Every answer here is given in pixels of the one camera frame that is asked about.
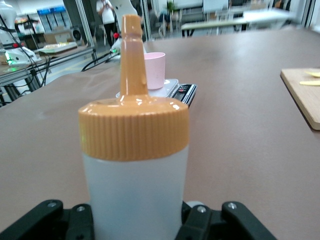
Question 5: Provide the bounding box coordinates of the aluminium frame workbench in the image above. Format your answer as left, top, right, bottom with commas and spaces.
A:
0, 46, 98, 106

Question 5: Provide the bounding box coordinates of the pink plastic cup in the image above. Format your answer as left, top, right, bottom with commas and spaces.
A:
143, 51, 167, 90

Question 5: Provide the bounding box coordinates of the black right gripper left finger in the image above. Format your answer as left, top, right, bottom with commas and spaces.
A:
0, 199, 95, 240

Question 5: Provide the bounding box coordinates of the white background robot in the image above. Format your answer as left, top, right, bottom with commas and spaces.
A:
0, 0, 43, 67

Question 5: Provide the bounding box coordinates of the brown table cover sheet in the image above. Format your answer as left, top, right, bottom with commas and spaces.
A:
0, 27, 320, 240

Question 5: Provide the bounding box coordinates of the person in white shirt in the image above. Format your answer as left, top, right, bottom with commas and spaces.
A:
96, 0, 118, 48

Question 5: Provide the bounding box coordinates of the white background table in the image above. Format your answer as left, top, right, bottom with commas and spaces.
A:
181, 9, 298, 38

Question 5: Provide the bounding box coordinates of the translucent sauce bottle orange cap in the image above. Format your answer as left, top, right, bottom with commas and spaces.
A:
77, 14, 190, 240

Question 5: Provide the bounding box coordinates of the wooden cutting board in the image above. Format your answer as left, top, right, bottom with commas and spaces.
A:
279, 67, 320, 131

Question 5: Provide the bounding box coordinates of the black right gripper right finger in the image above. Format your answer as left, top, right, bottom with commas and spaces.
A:
176, 201, 279, 240

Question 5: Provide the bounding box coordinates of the silver digital kitchen scale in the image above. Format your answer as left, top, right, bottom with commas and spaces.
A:
115, 78, 198, 107

